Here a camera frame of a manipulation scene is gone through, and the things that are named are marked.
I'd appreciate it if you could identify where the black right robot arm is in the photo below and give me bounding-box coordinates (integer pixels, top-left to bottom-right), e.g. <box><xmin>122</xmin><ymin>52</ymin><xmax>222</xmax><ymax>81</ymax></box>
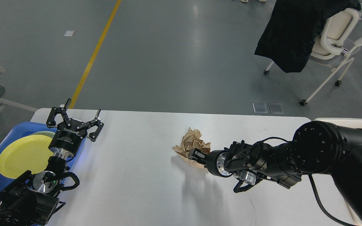
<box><xmin>187</xmin><ymin>121</ymin><xmax>362</xmax><ymax>226</ymax></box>

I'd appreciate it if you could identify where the white office chair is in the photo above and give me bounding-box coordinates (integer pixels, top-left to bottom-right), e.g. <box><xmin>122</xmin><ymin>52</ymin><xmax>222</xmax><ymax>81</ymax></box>
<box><xmin>264</xmin><ymin>8</ymin><xmax>362</xmax><ymax>106</ymax></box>

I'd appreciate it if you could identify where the clear floor plate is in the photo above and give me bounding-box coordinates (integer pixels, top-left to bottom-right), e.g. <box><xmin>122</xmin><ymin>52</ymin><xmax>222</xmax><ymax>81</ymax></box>
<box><xmin>252</xmin><ymin>103</ymin><xmax>268</xmax><ymax>114</ymax></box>
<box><xmin>269</xmin><ymin>103</ymin><xmax>285</xmax><ymax>114</ymax></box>

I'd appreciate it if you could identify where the black jacket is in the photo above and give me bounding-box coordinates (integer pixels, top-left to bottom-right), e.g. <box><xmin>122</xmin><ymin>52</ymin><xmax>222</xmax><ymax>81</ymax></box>
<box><xmin>254</xmin><ymin>0</ymin><xmax>361</xmax><ymax>73</ymax></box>

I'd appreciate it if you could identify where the clear floor plate right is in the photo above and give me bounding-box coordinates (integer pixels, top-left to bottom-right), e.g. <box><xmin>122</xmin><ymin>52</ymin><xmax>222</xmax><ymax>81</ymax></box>
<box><xmin>269</xmin><ymin>103</ymin><xmax>285</xmax><ymax>114</ymax></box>

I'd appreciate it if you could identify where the brown paper ball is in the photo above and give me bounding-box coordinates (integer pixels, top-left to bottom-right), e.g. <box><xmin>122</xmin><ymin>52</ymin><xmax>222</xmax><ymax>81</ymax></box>
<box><xmin>172</xmin><ymin>127</ymin><xmax>211</xmax><ymax>166</ymax></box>

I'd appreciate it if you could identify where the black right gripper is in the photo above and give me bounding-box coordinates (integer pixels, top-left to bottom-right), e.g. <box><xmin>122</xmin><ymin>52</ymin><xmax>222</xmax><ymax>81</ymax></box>
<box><xmin>188</xmin><ymin>148</ymin><xmax>232</xmax><ymax>178</ymax></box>

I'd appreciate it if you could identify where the yellow plastic plate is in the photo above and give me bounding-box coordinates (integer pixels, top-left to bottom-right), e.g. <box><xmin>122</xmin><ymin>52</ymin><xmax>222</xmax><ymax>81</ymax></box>
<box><xmin>0</xmin><ymin>135</ymin><xmax>53</xmax><ymax>179</ymax></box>

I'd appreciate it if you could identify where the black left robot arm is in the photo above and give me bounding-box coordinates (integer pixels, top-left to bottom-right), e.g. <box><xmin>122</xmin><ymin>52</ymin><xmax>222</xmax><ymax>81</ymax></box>
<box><xmin>0</xmin><ymin>99</ymin><xmax>104</xmax><ymax>226</ymax></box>

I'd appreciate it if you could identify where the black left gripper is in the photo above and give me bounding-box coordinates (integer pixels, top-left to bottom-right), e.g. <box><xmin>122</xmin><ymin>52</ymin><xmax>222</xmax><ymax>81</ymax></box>
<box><xmin>46</xmin><ymin>98</ymin><xmax>104</xmax><ymax>157</ymax></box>

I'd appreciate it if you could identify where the cream plastic bin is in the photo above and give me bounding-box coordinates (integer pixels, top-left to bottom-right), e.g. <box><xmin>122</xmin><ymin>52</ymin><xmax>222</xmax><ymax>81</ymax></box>
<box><xmin>315</xmin><ymin>118</ymin><xmax>362</xmax><ymax>226</ymax></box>

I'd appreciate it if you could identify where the blue plastic tray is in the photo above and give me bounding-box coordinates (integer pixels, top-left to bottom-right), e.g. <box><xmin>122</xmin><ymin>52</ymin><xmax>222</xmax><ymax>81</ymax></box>
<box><xmin>0</xmin><ymin>122</ymin><xmax>56</xmax><ymax>192</ymax></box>

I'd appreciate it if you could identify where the clear floor plate left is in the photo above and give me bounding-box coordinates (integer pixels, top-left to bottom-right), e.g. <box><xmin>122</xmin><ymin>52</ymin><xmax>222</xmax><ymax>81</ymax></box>
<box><xmin>252</xmin><ymin>103</ymin><xmax>268</xmax><ymax>114</ymax></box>

